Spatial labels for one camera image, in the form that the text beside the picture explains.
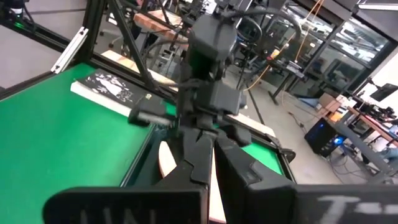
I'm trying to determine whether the grey background desk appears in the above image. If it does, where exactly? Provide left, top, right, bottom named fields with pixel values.
left=333, top=105, right=398, bottom=185

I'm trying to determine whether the black office chair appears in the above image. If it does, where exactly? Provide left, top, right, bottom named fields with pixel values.
left=237, top=16, right=265, bottom=43

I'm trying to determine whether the book with black-white cover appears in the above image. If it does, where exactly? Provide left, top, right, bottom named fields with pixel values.
left=69, top=68, right=164, bottom=119

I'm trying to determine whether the cardboard box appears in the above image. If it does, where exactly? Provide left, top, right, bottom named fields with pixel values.
left=315, top=92, right=343, bottom=114

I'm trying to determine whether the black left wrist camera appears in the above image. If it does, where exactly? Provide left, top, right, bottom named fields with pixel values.
left=198, top=81, right=248, bottom=117

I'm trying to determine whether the silver diagonal frame brace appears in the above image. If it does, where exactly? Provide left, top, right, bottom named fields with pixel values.
left=50, top=26, right=90, bottom=75

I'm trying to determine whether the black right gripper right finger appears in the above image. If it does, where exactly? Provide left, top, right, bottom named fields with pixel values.
left=214, top=133, right=398, bottom=224

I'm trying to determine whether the black computer tower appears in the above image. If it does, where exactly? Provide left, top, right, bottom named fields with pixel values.
left=303, top=117, right=347, bottom=159

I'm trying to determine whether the tilted black monitor on arm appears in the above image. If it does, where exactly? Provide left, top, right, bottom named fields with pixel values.
left=369, top=82, right=398, bottom=103

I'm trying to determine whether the black aluminium table frame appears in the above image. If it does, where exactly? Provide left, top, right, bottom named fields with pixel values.
left=0, top=0, right=298, bottom=188

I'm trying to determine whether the wooden background tabletop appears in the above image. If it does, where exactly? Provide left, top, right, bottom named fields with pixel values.
left=132, top=8, right=191, bottom=43

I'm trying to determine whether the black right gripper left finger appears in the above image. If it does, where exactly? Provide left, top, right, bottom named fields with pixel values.
left=42, top=136, right=216, bottom=224

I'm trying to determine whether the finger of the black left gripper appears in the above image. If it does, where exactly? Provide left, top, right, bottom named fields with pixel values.
left=175, top=126, right=203, bottom=166

